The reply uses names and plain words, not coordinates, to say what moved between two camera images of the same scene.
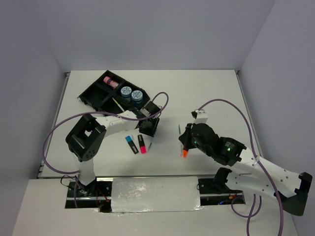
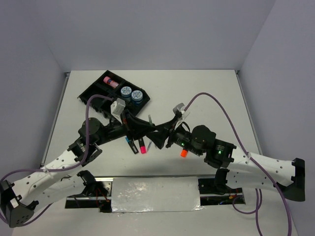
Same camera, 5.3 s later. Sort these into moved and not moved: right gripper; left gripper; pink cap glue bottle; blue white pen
Moved: left gripper; right gripper
Not moved: blue white pen; pink cap glue bottle
